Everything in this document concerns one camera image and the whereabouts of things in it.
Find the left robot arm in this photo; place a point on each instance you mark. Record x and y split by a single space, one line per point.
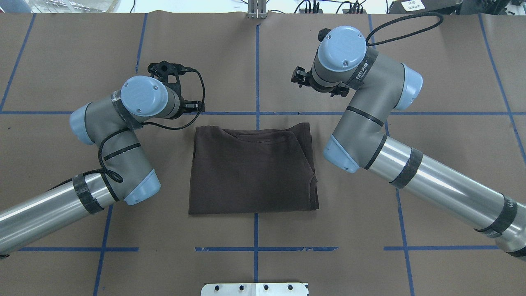
53 125

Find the usb hub orange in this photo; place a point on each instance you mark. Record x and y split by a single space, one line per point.
308 7
351 7

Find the right usb hub orange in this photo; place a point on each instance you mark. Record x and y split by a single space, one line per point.
351 7

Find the black box with label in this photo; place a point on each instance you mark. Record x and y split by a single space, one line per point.
446 7

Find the clear plastic bag tray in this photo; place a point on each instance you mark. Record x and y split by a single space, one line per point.
72 6

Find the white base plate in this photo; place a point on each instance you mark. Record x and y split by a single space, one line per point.
256 289

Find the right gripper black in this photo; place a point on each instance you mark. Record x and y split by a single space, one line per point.
299 77

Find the aluminium frame post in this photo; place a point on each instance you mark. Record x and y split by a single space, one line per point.
257 9

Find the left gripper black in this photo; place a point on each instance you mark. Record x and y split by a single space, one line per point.
192 107

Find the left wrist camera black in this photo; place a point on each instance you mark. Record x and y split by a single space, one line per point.
162 70

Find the left usb hub orange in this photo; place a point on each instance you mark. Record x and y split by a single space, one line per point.
308 7

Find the brown t-shirt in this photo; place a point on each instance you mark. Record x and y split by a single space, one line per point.
252 171

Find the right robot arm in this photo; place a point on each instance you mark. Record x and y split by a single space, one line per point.
431 122

